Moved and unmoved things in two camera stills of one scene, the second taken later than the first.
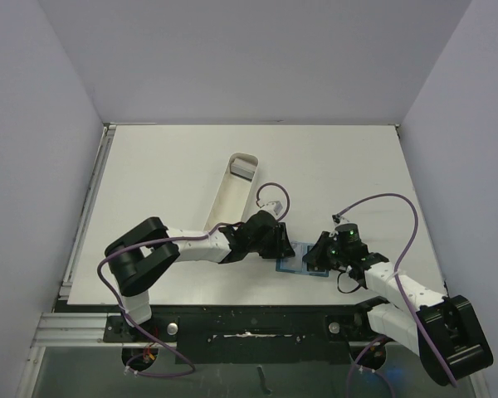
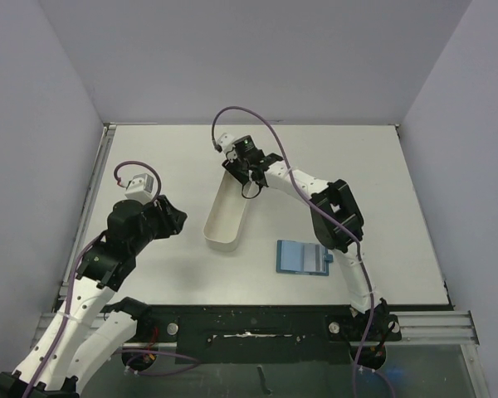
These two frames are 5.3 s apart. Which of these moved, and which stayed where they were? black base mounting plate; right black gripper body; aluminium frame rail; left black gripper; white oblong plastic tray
Moved: left black gripper; right black gripper body
Stayed: white oblong plastic tray; aluminium frame rail; black base mounting plate
